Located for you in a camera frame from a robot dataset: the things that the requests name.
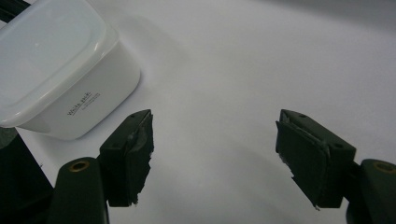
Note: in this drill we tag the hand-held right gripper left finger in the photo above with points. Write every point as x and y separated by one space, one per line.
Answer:
127 158

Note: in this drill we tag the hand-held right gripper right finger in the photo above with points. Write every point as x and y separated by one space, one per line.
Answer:
314 155

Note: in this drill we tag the white lidded food container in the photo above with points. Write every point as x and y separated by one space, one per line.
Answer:
62 65

